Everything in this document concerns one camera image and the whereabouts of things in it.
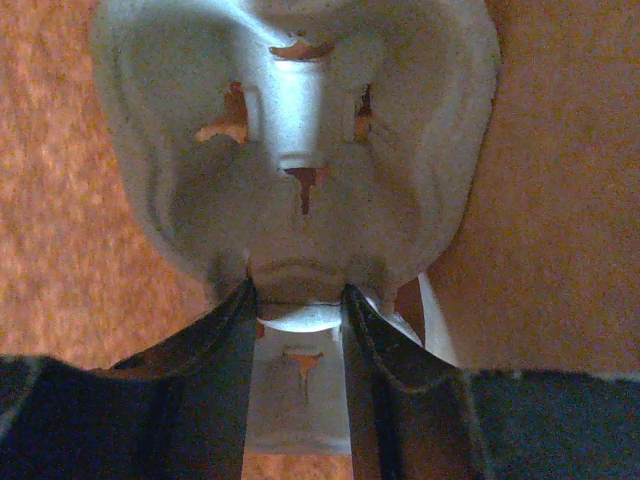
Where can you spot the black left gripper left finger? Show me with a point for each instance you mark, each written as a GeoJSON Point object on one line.
{"type": "Point", "coordinates": [177, 410]}

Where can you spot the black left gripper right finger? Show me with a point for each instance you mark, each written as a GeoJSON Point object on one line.
{"type": "Point", "coordinates": [415, 416]}

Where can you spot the brown paper bag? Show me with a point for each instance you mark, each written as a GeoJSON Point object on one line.
{"type": "Point", "coordinates": [541, 274]}

